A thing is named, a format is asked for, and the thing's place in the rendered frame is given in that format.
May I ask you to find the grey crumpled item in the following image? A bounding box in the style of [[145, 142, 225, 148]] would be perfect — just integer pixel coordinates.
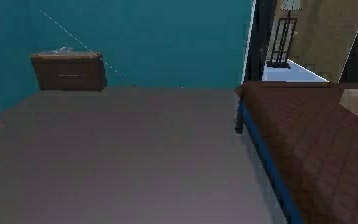
[[46, 46, 75, 55]]

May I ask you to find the black floor lamp stand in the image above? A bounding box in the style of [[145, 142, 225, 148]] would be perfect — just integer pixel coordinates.
[[266, 0, 303, 70]]

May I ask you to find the brown quilted bed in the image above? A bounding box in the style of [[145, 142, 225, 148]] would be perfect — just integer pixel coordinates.
[[234, 80, 358, 224]]

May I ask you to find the dark brown nightstand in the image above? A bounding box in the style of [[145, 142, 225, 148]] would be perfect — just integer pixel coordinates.
[[30, 51, 108, 93]]

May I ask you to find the black room door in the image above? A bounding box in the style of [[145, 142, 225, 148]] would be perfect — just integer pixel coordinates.
[[245, 0, 277, 83]]

